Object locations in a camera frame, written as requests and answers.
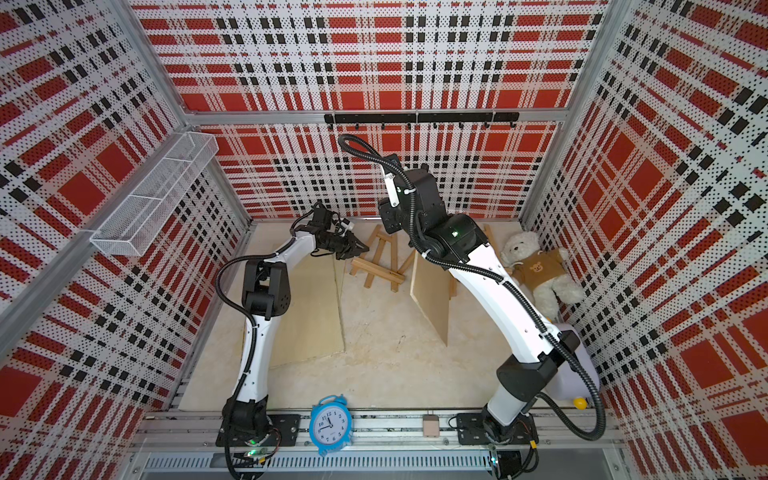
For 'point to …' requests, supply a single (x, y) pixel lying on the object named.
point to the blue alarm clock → (330, 424)
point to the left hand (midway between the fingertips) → (371, 247)
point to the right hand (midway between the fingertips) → (398, 198)
